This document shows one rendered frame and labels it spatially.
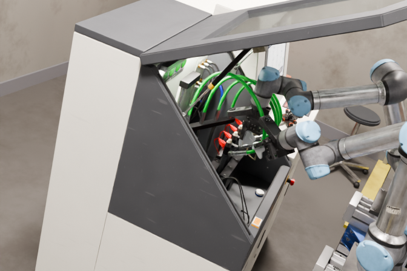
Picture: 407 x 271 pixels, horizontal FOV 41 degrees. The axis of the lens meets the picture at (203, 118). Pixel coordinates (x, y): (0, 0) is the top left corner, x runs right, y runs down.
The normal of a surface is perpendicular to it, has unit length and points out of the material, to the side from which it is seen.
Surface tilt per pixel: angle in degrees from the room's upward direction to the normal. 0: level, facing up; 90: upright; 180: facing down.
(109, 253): 90
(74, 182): 90
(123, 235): 90
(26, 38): 90
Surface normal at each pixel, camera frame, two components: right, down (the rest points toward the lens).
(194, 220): -0.35, 0.35
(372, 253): -0.66, 0.31
